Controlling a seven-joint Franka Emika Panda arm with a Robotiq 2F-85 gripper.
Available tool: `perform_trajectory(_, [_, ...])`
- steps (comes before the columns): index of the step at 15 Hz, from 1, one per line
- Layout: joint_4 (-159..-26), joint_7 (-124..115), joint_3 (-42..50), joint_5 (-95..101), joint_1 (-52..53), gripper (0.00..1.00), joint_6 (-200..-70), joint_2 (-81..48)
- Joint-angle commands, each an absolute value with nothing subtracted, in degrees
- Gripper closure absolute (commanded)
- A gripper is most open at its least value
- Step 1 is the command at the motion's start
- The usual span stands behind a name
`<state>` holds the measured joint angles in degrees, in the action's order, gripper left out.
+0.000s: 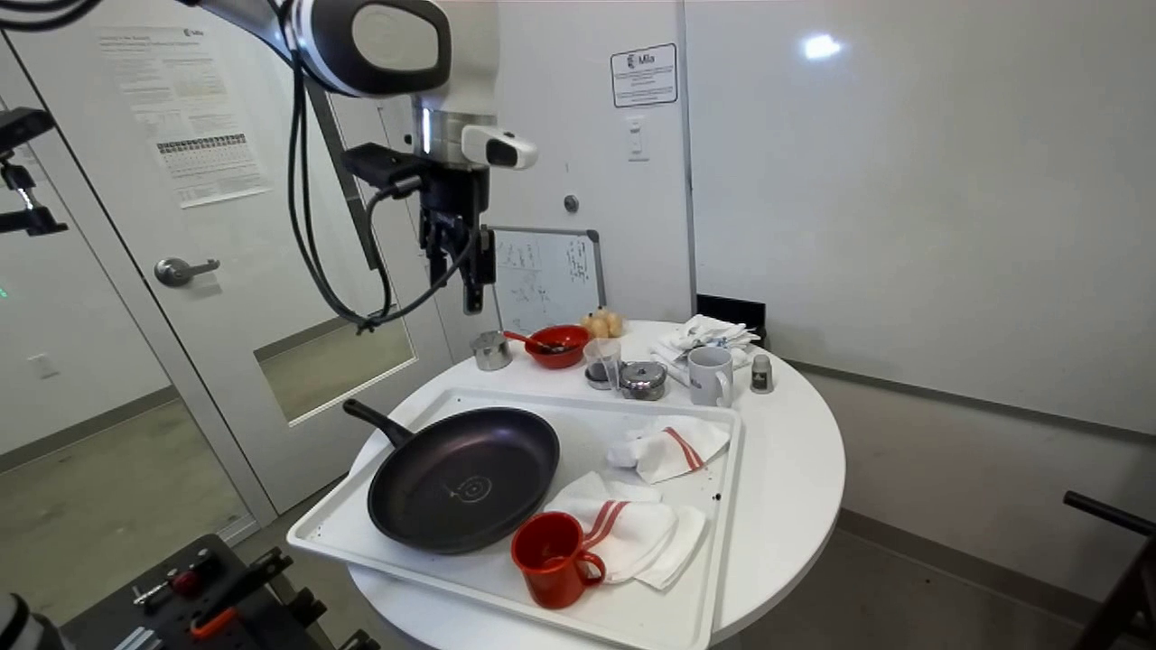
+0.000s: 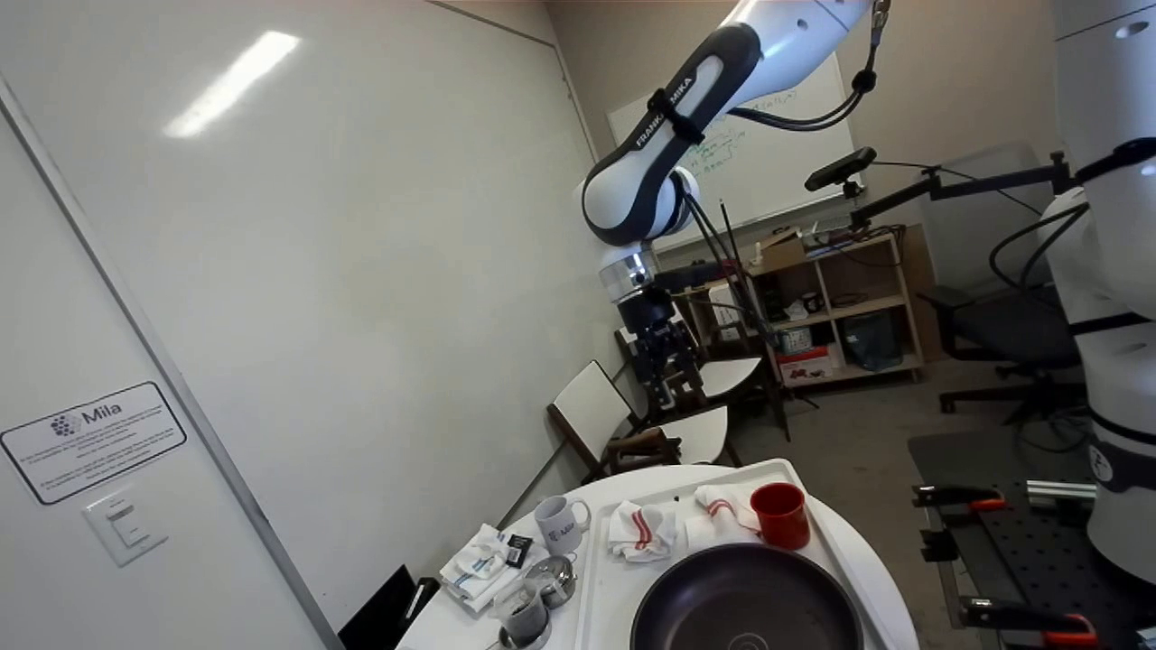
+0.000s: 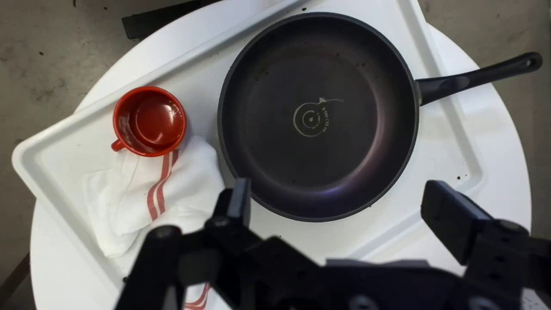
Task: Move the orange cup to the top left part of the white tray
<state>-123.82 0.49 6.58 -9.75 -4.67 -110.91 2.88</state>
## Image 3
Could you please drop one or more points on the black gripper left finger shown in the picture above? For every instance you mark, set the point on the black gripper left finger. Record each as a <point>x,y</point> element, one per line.
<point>239,201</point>

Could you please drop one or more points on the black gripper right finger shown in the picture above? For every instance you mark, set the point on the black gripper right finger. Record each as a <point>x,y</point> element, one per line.
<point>459,225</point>

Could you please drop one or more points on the white plastic tray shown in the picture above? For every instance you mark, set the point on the white plastic tray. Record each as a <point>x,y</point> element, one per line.
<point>75,166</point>

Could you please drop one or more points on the flat white cloth red stripes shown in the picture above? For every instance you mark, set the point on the flat white cloth red stripes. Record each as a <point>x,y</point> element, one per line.
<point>191,184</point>

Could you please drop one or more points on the black frying pan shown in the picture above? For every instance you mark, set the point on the black frying pan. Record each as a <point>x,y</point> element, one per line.
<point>316,118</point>

